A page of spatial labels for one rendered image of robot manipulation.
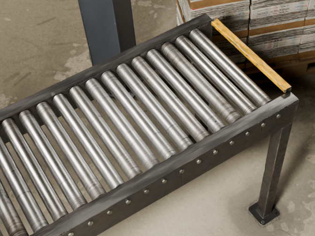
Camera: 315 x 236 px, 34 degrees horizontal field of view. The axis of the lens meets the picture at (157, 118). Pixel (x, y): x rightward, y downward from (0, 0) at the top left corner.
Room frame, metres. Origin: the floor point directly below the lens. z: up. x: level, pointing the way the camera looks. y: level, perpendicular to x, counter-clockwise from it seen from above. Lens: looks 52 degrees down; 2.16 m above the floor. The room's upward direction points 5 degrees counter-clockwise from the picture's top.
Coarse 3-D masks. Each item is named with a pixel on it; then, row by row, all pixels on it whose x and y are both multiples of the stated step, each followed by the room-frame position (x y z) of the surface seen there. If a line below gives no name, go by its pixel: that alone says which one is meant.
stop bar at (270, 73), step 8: (216, 24) 1.49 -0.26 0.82; (224, 32) 1.45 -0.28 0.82; (232, 40) 1.40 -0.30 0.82; (240, 40) 1.40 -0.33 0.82; (240, 48) 1.36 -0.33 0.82; (248, 48) 1.35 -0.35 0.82; (248, 56) 1.31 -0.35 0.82; (256, 56) 1.31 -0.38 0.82; (256, 64) 1.27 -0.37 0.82; (264, 64) 1.26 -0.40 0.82; (264, 72) 1.23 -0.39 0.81; (272, 72) 1.22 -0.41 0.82; (272, 80) 1.19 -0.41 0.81; (280, 80) 1.18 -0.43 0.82; (280, 88) 1.16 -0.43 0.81; (288, 88) 1.14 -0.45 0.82
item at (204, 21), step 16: (208, 16) 1.57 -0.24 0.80; (176, 32) 1.49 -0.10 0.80; (208, 32) 1.54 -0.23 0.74; (144, 48) 1.42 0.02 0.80; (160, 48) 1.43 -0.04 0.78; (176, 48) 1.47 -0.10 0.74; (112, 64) 1.35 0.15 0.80; (128, 64) 1.37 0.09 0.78; (64, 80) 1.30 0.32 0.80; (80, 80) 1.29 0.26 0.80; (32, 96) 1.23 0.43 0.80; (48, 96) 1.22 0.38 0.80; (0, 112) 1.17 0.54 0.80; (16, 112) 1.16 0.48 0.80; (32, 112) 1.19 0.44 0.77; (0, 128) 1.13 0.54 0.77
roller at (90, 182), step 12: (36, 108) 1.19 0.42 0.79; (48, 108) 1.17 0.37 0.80; (48, 120) 1.12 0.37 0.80; (60, 132) 1.06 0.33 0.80; (60, 144) 1.02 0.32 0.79; (72, 144) 1.01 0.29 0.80; (72, 156) 0.96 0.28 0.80; (72, 168) 0.93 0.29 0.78; (84, 168) 0.91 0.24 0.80; (84, 180) 0.87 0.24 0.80; (96, 180) 0.86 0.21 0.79; (96, 192) 0.82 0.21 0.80
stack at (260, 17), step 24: (192, 0) 1.85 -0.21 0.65; (264, 0) 1.89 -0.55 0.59; (288, 0) 1.90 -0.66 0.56; (312, 0) 1.91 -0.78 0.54; (240, 24) 1.88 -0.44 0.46; (264, 24) 1.90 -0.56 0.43; (264, 48) 1.90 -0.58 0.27; (288, 48) 1.91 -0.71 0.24; (312, 48) 1.93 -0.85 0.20; (288, 72) 1.91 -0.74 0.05; (312, 72) 1.93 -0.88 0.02
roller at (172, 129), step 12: (120, 72) 1.32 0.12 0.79; (132, 72) 1.31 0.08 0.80; (132, 84) 1.25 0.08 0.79; (144, 96) 1.18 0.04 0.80; (156, 108) 1.13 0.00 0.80; (156, 120) 1.09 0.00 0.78; (168, 120) 1.07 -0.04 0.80; (168, 132) 1.03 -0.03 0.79; (180, 132) 1.02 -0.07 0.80; (180, 144) 0.97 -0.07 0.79; (192, 144) 0.97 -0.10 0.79
